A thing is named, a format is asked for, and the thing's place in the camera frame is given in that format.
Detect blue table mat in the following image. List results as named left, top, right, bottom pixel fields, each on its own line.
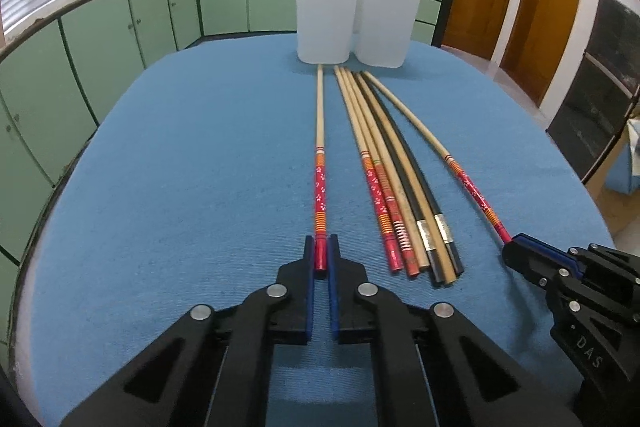
left=12, top=32, right=616, bottom=427

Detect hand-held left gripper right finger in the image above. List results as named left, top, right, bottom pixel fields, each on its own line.
left=327, top=234, right=583, bottom=427

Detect black spoon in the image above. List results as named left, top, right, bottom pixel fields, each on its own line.
left=354, top=73, right=445, bottom=284

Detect dark brown chopsticks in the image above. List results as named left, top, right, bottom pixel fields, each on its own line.
left=357, top=74, right=455, bottom=283

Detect white double utensil holder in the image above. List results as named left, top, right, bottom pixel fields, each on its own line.
left=295, top=0, right=425, bottom=68

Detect red patterned chopstick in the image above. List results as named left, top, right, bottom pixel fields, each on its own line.
left=340, top=67, right=420, bottom=278
left=334, top=67, right=403, bottom=272
left=361, top=71, right=513, bottom=244
left=312, top=63, right=328, bottom=269

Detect plain wooden chopstick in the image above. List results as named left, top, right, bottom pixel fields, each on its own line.
left=347, top=71, right=431, bottom=270

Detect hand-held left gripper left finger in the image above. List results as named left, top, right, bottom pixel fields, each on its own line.
left=60, top=234, right=317, bottom=427

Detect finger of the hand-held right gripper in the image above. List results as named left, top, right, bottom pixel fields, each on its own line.
left=514, top=233, right=640, bottom=280
left=501, top=241, right=576, bottom=295

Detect green lower kitchen cabinets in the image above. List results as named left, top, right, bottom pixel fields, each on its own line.
left=0, top=0, right=458, bottom=348

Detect black cabinet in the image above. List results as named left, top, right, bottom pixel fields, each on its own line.
left=547, top=0, right=640, bottom=188

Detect black chopstick silver band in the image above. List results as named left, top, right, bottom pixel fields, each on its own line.
left=361, top=76, right=465, bottom=277

